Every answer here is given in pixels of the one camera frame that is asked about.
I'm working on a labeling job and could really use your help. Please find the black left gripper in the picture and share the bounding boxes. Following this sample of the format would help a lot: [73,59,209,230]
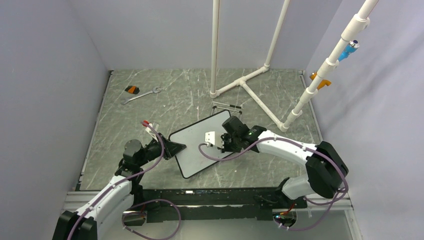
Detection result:
[137,132,186,167]

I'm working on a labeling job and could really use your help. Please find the white whiteboard black frame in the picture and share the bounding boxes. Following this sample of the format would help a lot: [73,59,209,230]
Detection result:
[168,110,231,179]

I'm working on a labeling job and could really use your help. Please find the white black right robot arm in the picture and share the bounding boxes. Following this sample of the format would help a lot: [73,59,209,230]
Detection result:
[219,116,349,208]

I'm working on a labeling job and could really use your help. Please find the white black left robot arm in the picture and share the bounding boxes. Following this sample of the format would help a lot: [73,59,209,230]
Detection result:
[52,133,187,240]

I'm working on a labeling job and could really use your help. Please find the silver open-end wrench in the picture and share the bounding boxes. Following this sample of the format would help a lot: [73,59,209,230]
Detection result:
[120,86,162,105]

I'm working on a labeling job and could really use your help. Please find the black orange small tool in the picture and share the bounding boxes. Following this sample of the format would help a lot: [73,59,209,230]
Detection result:
[124,85,140,95]

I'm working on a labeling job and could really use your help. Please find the orange clip on pipe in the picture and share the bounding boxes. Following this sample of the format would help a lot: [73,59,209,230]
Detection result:
[309,72,332,91]

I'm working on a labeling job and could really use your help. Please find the blue clip on pipe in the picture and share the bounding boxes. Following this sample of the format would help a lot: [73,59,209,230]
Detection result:
[337,39,360,62]

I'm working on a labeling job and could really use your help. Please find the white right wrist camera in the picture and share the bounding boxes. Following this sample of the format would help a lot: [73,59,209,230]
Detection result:
[204,131,224,149]

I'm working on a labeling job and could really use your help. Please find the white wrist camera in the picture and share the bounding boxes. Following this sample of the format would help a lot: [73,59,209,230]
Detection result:
[141,120,159,139]
[204,131,224,149]

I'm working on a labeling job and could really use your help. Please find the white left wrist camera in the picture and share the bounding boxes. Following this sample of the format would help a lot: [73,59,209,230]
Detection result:
[141,120,159,139]

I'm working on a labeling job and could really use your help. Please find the metal wire whiteboard stand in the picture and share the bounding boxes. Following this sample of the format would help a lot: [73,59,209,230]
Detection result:
[210,101,243,119]

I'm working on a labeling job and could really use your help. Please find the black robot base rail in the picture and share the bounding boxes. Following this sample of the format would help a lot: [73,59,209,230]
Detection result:
[123,187,308,226]

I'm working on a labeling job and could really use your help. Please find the aluminium extrusion rail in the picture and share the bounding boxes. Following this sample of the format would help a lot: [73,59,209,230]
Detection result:
[60,190,100,214]

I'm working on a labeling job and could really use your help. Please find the white PVC pipe frame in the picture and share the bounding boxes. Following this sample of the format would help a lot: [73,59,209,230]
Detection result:
[209,0,380,133]

